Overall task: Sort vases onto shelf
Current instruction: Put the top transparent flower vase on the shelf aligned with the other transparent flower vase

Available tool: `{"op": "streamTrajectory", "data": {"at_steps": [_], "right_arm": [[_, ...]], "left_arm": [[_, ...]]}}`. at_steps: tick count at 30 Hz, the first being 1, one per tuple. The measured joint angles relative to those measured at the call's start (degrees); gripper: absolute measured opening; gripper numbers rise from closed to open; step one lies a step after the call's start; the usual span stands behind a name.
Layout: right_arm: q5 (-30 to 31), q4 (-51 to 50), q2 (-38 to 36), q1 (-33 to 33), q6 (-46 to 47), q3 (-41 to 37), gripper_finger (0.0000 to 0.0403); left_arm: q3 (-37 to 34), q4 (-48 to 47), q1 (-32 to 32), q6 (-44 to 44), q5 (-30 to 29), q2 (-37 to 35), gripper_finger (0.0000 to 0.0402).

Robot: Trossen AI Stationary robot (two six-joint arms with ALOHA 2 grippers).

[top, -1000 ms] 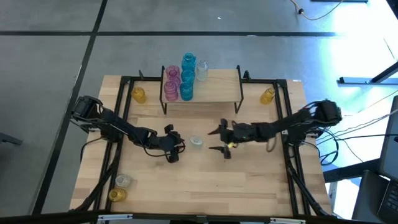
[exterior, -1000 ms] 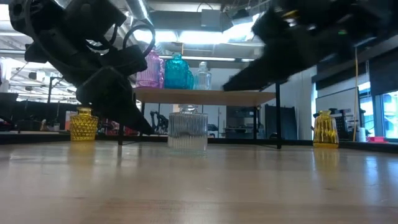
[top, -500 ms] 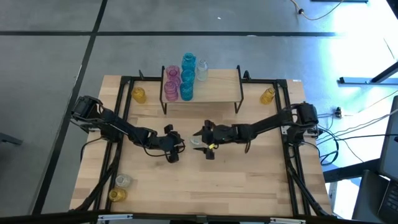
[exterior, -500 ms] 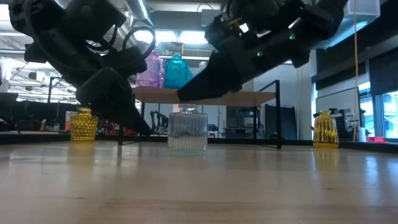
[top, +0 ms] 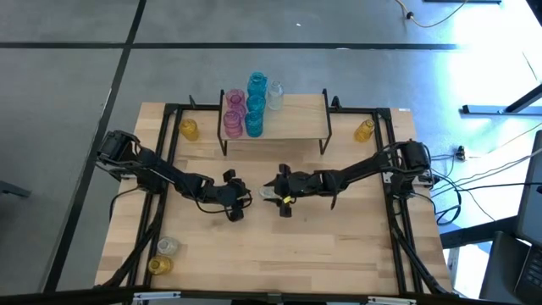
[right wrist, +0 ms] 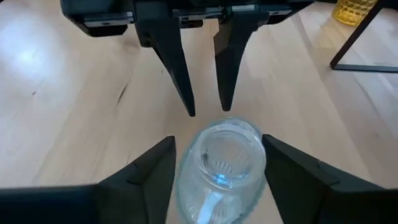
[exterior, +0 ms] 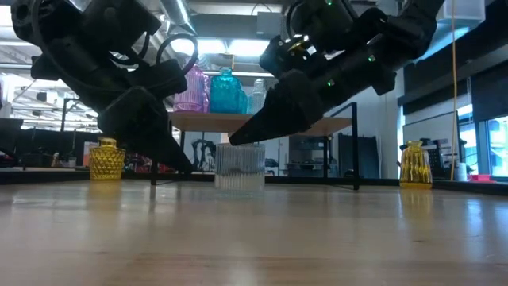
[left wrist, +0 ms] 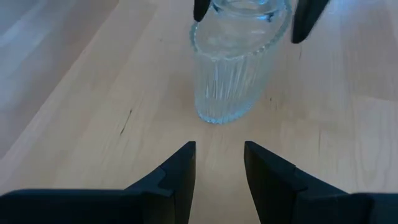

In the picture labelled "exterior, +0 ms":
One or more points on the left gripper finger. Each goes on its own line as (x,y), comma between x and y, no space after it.
(143,131)

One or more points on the clear ribbed glass vase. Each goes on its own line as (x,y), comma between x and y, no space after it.
(239,168)

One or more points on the black metal rig frame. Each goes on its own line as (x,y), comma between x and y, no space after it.
(59,176)

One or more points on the large pink ribbed glass vase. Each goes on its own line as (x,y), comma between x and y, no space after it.
(192,93)

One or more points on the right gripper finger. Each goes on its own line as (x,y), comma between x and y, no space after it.
(285,111)

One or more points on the pink plastic tray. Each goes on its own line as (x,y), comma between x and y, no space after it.
(482,178)

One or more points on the dark storage cabinet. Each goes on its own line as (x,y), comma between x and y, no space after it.
(359,155)

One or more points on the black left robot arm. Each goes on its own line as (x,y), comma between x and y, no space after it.
(79,20)

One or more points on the tall yellow ribbed glass vase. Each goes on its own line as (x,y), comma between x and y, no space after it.
(415,167)

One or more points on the round teal glass vase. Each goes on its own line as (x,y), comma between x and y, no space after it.
(225,93)

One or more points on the wooden shelf with black legs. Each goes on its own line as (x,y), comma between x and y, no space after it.
(222,123)

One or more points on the grey utility cart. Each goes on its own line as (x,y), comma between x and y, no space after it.
(305,157)

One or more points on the clear glass bottle vase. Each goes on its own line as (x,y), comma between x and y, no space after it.
(259,97)

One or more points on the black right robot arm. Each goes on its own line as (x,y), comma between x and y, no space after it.
(397,20)

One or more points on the yellow diamond-textured glass vase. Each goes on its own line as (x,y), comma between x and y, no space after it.
(106,163)

